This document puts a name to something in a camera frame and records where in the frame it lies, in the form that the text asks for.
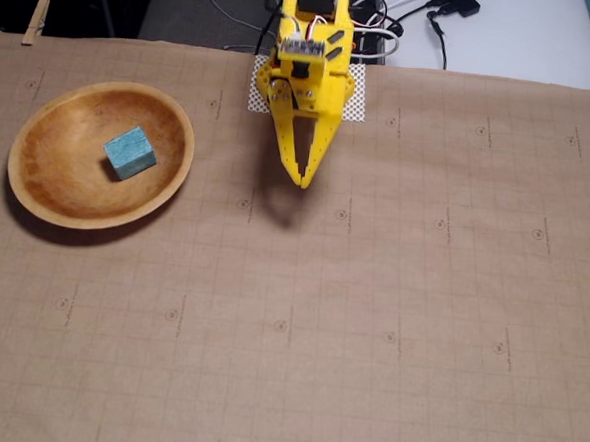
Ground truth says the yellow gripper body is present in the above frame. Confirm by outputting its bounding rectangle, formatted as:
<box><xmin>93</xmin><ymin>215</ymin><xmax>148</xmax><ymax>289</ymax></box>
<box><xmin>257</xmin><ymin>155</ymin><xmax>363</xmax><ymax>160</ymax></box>
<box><xmin>268</xmin><ymin>56</ymin><xmax>349</xmax><ymax>120</ymax></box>

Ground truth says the brown gridded wrapping paper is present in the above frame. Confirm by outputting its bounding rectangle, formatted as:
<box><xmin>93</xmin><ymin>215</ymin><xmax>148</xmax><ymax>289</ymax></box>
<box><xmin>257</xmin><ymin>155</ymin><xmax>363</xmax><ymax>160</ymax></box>
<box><xmin>0</xmin><ymin>30</ymin><xmax>590</xmax><ymax>442</ymax></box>

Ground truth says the blue block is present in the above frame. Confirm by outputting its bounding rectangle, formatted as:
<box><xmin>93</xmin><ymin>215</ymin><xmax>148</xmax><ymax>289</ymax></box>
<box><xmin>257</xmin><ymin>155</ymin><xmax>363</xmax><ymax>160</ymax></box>
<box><xmin>100</xmin><ymin>123</ymin><xmax>160</xmax><ymax>183</ymax></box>

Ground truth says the dark metal stand leg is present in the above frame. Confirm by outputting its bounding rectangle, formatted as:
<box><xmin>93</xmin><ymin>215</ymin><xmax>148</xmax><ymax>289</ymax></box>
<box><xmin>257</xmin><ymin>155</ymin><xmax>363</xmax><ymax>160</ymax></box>
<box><xmin>89</xmin><ymin>0</ymin><xmax>119</xmax><ymax>39</ymax></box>

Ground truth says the round wooden bowl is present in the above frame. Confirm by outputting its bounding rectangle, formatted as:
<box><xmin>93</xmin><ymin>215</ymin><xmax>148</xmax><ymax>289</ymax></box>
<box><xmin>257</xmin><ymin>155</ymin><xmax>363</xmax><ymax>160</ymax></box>
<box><xmin>2</xmin><ymin>73</ymin><xmax>200</xmax><ymax>238</ymax></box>

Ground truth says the black adapter cable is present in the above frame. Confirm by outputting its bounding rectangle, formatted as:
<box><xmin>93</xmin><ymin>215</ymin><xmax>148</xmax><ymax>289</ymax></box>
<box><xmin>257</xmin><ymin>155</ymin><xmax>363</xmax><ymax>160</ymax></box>
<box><xmin>423</xmin><ymin>8</ymin><xmax>452</xmax><ymax>71</ymax></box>

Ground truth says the black camera circuit board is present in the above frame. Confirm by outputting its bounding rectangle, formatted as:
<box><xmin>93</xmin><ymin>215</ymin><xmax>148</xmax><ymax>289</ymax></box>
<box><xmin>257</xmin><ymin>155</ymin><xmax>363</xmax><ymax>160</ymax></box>
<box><xmin>277</xmin><ymin>36</ymin><xmax>328</xmax><ymax>64</ymax></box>

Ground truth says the black power adapter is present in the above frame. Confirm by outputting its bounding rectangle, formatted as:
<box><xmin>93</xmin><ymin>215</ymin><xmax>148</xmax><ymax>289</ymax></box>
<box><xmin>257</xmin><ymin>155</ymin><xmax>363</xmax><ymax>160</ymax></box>
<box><xmin>427</xmin><ymin>0</ymin><xmax>483</xmax><ymax>21</ymax></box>

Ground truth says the wooden clothespin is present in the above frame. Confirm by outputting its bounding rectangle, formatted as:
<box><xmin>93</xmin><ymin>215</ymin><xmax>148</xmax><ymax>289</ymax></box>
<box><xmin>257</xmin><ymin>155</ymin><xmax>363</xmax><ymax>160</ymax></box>
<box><xmin>20</xmin><ymin>0</ymin><xmax>51</xmax><ymax>48</ymax></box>

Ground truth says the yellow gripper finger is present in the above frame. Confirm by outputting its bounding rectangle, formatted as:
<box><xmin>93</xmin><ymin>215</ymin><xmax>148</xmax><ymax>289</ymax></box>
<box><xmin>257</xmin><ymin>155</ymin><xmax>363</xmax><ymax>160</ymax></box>
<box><xmin>300</xmin><ymin>111</ymin><xmax>345</xmax><ymax>193</ymax></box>
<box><xmin>261</xmin><ymin>76</ymin><xmax>311</xmax><ymax>189</ymax></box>

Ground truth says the white mesh mat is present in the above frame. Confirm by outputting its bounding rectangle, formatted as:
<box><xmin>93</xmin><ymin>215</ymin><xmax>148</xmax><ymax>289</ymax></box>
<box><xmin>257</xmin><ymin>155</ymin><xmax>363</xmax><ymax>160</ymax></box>
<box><xmin>245</xmin><ymin>54</ymin><xmax>370</xmax><ymax>124</ymax></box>

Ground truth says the black camera cable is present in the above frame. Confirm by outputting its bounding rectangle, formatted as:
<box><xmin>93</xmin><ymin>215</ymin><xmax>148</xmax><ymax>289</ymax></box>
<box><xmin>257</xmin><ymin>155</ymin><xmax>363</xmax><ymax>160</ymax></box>
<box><xmin>254</xmin><ymin>0</ymin><xmax>285</xmax><ymax>59</ymax></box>

